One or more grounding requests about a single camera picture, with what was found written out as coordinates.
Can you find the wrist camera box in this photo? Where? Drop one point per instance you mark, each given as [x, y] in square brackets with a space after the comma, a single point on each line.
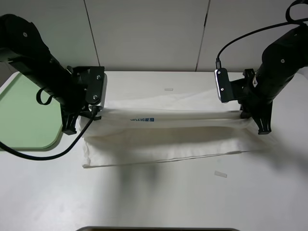
[223, 85]
[96, 91]

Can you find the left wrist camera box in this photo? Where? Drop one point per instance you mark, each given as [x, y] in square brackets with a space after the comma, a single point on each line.
[96, 91]

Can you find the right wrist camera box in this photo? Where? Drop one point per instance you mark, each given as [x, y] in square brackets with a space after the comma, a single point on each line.
[223, 85]

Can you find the white tape strip near-right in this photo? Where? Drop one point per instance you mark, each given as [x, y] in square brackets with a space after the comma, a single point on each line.
[220, 174]

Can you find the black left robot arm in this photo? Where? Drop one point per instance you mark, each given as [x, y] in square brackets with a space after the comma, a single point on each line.
[22, 47]

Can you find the white short sleeve t-shirt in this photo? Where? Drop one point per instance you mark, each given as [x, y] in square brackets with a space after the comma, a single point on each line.
[142, 123]

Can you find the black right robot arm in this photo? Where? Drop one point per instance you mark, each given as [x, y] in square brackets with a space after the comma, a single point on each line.
[280, 62]

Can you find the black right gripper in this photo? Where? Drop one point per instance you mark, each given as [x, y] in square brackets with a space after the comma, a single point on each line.
[252, 105]

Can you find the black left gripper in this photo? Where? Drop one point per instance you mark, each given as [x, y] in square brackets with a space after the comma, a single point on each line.
[76, 105]

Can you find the light green plastic tray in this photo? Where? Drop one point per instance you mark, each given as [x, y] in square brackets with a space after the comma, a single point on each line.
[24, 123]

